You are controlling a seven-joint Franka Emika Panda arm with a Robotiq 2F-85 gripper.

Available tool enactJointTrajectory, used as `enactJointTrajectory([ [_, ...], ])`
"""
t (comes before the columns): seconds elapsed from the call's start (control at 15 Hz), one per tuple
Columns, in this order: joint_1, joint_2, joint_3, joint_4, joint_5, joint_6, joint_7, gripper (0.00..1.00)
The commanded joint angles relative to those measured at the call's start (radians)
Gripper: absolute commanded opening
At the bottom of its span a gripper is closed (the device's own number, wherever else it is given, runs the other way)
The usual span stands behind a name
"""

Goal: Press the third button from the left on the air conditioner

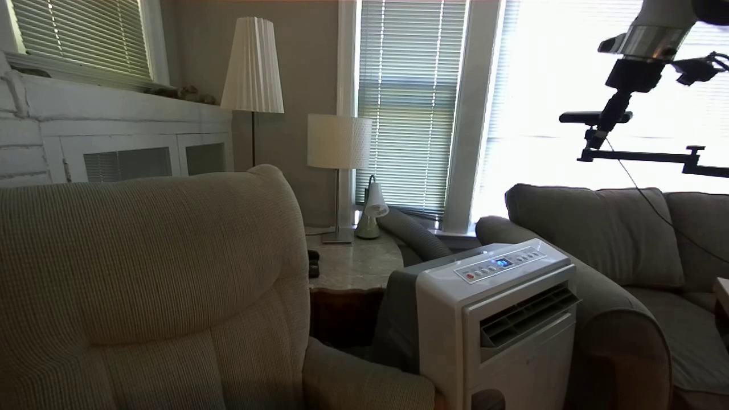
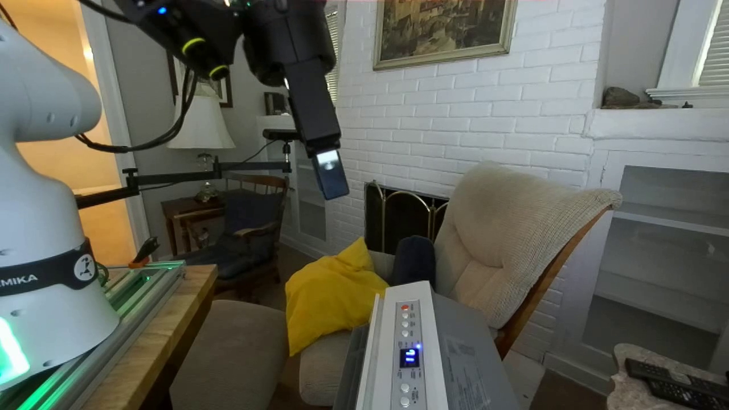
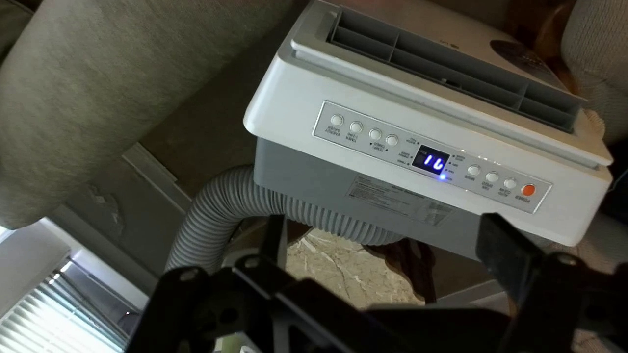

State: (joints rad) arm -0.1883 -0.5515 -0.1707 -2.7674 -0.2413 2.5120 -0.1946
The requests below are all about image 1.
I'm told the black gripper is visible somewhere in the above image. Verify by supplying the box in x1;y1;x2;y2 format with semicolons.
604;58;670;116

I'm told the white portable air conditioner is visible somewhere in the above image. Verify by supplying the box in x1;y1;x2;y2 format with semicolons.
368;238;581;410

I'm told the beige cushion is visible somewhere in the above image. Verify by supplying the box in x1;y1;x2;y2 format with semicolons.
375;180;729;410

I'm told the tall white window blind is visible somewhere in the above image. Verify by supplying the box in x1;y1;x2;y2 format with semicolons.
354;0;469;216

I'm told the wooden table edge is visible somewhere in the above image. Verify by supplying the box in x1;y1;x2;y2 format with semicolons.
711;276;729;353

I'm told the table lamp white drum shade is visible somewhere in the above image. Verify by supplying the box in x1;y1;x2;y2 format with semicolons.
305;111;375;246

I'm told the marble top side table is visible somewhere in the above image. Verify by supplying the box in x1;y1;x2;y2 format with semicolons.
305;230;404;350

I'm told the floor lamp pleated white shade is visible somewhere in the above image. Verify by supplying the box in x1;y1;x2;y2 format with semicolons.
218;16;286;172

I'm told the dark decor on cabinet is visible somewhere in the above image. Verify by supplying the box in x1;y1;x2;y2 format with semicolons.
139;80;221;107

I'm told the white built-in cabinet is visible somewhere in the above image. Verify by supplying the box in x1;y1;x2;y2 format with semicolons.
0;51;237;189

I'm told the beige upholstered armchair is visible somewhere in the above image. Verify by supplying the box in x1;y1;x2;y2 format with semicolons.
0;161;439;410

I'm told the wide white window blind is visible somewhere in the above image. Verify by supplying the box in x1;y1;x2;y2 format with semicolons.
4;0;155;83

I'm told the black bar-shaped stereo camera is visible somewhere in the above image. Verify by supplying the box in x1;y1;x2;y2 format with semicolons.
558;109;636;128

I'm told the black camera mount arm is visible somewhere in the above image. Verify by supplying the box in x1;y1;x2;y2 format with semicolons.
576;124;729;183

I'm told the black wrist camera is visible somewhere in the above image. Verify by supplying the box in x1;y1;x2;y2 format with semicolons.
670;51;729;86

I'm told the thin black cable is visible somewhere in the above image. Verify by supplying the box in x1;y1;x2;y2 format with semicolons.
602;135;729;265

